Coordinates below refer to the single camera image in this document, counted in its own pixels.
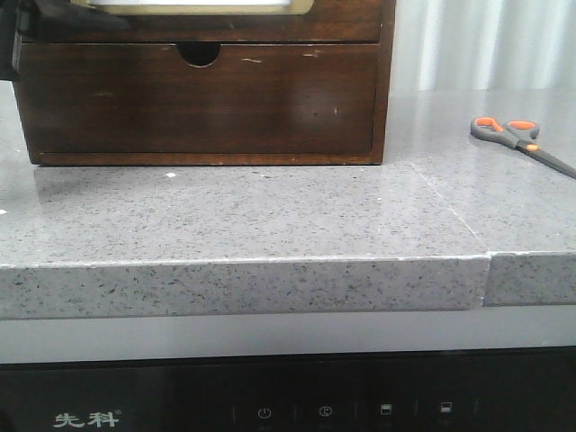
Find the dark wooden drawer cabinet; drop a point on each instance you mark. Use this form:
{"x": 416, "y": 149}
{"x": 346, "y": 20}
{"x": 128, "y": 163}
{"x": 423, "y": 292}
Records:
{"x": 373, "y": 155}

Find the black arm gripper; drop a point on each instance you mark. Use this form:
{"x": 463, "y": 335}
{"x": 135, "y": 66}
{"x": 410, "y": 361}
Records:
{"x": 43, "y": 21}

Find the grey orange scissors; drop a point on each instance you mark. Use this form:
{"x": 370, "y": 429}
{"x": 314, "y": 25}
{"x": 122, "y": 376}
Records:
{"x": 519, "y": 135}

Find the black appliance control panel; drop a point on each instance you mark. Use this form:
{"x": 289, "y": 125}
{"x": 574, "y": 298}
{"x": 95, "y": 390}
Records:
{"x": 518, "y": 389}

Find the white curtain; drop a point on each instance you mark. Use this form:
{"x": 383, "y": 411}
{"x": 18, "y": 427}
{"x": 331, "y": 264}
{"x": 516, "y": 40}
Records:
{"x": 483, "y": 45}

